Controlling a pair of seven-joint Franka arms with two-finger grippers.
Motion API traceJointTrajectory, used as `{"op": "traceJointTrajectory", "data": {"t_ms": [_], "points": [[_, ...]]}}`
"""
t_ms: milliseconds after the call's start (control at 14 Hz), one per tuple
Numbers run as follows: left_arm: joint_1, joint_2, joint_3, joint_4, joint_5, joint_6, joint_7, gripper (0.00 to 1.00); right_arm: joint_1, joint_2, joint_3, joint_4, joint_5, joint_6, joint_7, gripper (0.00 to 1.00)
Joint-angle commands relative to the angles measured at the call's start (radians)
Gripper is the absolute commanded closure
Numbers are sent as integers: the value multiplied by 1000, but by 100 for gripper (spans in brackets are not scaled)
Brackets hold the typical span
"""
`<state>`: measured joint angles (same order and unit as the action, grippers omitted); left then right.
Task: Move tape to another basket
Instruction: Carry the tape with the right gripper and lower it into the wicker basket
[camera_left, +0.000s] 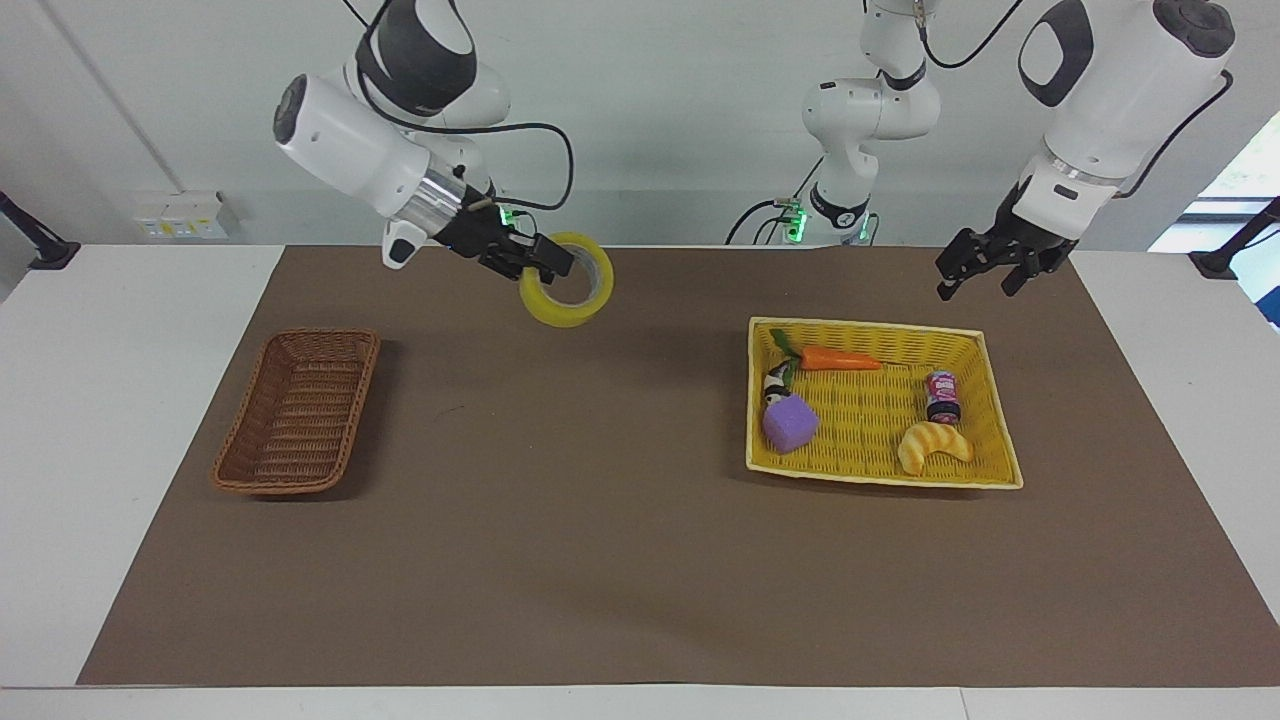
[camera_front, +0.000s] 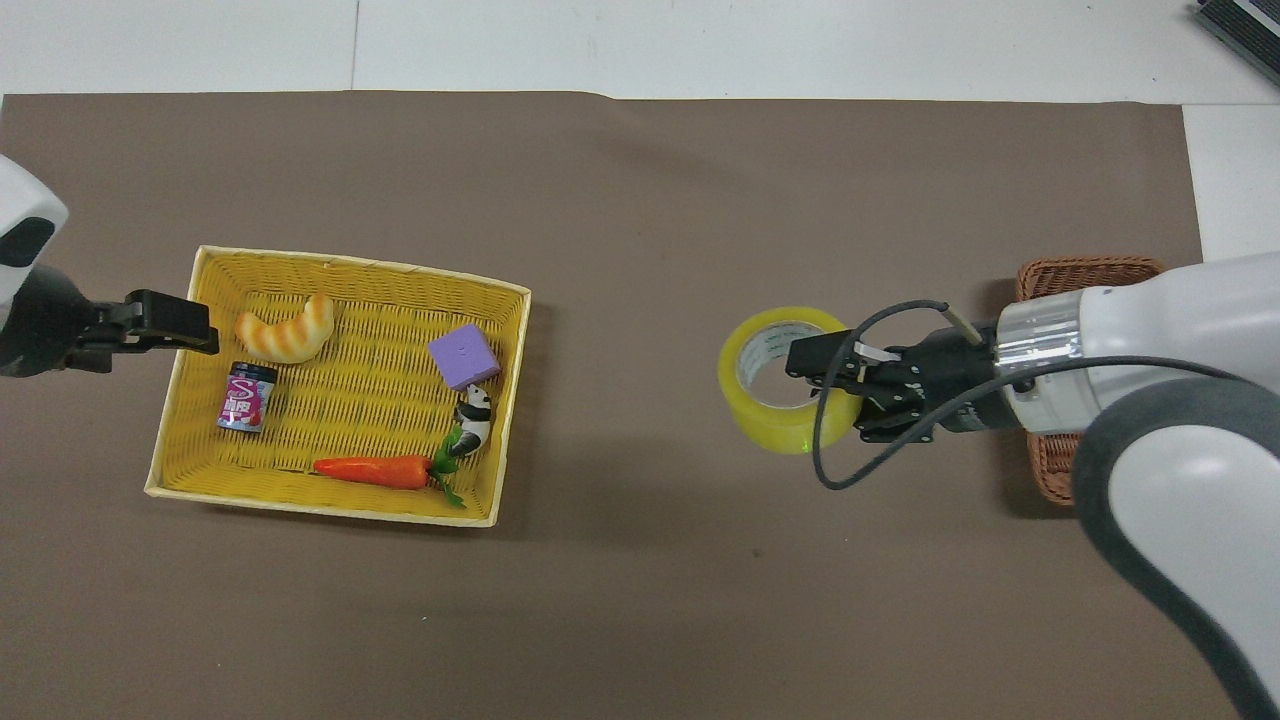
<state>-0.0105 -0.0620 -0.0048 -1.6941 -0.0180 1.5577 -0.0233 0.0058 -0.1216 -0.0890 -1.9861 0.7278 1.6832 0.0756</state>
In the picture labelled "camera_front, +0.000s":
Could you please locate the toy carrot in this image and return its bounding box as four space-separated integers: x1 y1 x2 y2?
312 428 469 510

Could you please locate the yellow woven basket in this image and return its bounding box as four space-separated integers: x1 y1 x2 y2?
143 244 533 529

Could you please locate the small purple can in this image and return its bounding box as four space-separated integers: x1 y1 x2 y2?
216 361 280 434

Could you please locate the panda toy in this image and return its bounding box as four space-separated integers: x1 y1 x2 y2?
446 384 496 460

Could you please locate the toy bread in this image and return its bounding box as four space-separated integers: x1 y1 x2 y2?
234 292 337 365

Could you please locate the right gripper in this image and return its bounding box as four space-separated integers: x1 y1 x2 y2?
784 329 1013 446

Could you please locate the yellow tape roll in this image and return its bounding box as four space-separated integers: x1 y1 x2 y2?
717 305 865 457

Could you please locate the brown woven basket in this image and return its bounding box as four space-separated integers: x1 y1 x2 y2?
1016 256 1167 507

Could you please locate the black stand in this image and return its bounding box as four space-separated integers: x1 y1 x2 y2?
1194 0 1280 58

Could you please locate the purple block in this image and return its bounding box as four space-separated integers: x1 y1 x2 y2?
426 322 502 392

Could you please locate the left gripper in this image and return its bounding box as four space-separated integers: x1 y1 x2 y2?
0 264 113 379

